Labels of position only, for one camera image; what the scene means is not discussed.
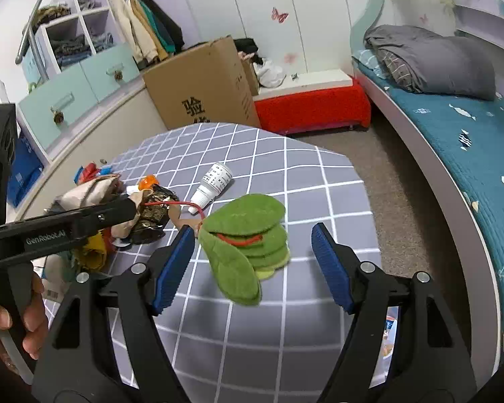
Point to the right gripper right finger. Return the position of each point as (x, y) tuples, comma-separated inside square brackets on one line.
[(429, 362)]

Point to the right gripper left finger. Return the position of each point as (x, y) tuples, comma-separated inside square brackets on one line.
[(78, 362)]

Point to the brown paper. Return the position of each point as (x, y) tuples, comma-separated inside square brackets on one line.
[(99, 190)]

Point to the red snack bag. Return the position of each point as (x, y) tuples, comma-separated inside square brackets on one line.
[(90, 172)]

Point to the black foil wrapper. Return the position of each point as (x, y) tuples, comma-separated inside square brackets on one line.
[(153, 216)]

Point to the green felt leaf stack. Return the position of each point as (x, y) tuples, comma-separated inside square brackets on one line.
[(245, 243)]

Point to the blue shopping bag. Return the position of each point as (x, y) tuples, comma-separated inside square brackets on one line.
[(25, 171)]

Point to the grey checked tablecloth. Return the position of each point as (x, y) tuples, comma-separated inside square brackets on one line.
[(253, 319)]

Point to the lilac shelf cabinet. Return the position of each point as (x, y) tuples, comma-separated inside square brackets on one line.
[(88, 64)]

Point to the metal stair handrail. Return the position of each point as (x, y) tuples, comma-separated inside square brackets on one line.
[(28, 42)]

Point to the teal bed mattress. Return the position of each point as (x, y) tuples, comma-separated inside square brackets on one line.
[(468, 136)]

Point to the hanging clothes on rack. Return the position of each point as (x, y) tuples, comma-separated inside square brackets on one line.
[(151, 34)]

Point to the red covered bench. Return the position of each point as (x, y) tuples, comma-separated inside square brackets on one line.
[(316, 110)]

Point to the large cardboard box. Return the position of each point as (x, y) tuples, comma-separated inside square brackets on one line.
[(205, 84)]

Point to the grey folded duvet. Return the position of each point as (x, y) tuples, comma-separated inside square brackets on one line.
[(422, 62)]

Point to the white plastic bag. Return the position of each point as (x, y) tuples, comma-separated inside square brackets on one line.
[(269, 75)]

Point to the white bed frame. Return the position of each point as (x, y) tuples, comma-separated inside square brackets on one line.
[(415, 200)]

